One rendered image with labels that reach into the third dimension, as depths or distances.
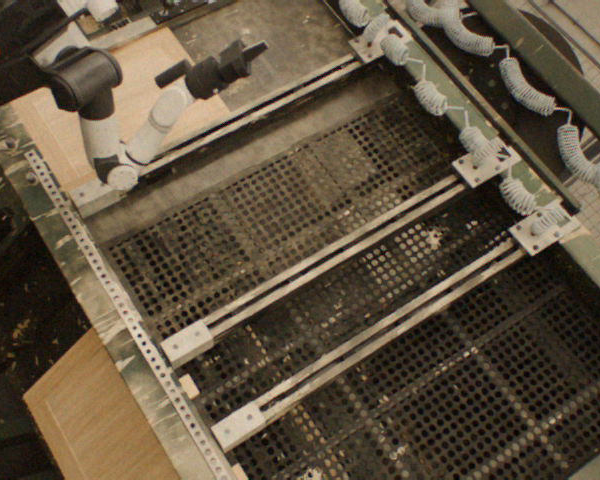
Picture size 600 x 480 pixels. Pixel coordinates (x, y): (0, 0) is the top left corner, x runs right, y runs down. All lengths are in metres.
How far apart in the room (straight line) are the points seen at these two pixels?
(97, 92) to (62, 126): 0.60
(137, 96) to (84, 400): 0.97
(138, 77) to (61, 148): 0.35
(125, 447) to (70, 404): 0.25
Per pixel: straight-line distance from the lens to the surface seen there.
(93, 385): 2.34
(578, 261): 2.18
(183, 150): 2.18
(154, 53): 2.48
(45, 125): 2.36
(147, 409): 1.90
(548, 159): 2.67
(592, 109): 2.62
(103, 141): 1.86
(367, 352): 1.93
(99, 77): 1.76
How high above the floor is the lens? 1.94
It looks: 19 degrees down
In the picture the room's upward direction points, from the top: 47 degrees clockwise
